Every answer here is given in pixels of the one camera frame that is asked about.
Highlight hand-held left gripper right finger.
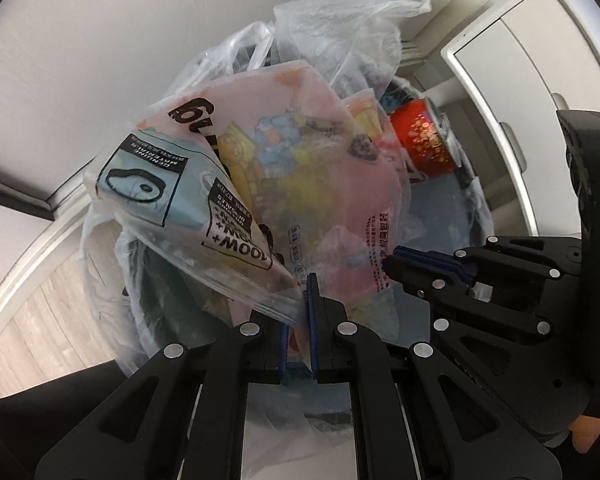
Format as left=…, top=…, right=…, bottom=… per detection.
left=305, top=272, right=532, bottom=480

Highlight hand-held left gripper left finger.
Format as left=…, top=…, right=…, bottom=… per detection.
left=32, top=322, right=288, bottom=480

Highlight person's right hand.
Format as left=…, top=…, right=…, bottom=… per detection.
left=568, top=412, right=600, bottom=454

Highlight light blue snack packet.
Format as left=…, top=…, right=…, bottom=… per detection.
left=93, top=129, right=302, bottom=292

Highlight pink snack packet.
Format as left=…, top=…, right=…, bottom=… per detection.
left=145, top=60, right=412, bottom=343

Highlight red drink can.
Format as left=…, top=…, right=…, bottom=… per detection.
left=387, top=98, right=464, bottom=179

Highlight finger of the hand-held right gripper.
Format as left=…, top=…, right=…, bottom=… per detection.
left=392, top=235, right=584, bottom=282
left=384, top=255, right=557, bottom=343

